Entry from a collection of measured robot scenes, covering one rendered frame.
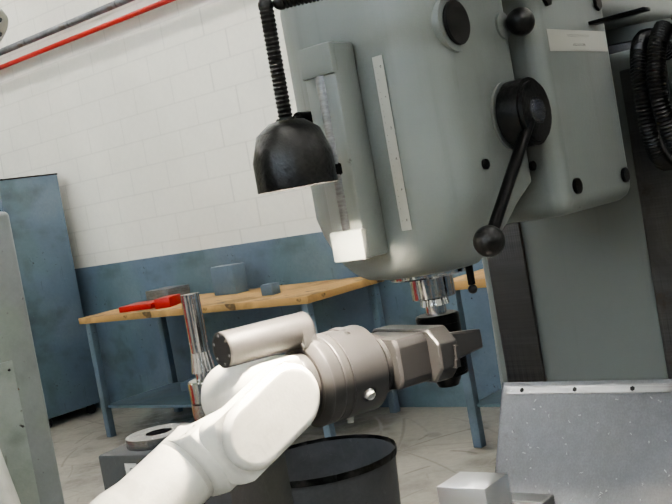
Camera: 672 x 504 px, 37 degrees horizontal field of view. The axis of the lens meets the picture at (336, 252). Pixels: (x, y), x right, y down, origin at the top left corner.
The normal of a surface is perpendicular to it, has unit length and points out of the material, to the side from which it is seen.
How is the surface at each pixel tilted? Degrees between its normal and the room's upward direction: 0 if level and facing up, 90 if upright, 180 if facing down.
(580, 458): 64
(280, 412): 88
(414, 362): 90
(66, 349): 90
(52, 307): 90
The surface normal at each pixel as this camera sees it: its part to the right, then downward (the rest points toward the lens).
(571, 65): 0.76, -0.10
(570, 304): -0.62, 0.15
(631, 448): -0.63, -0.32
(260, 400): 0.57, -0.09
